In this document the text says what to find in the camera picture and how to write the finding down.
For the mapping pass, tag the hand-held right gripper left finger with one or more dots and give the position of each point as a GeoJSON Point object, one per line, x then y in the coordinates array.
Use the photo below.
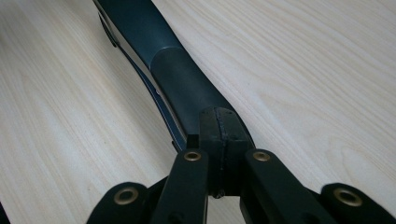
{"type": "Point", "coordinates": [190, 186]}

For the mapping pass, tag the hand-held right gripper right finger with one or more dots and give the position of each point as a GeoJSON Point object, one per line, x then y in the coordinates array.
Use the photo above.
{"type": "Point", "coordinates": [264, 186]}

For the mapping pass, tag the black stapler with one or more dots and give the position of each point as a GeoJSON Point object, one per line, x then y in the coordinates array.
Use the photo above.
{"type": "Point", "coordinates": [177, 71]}

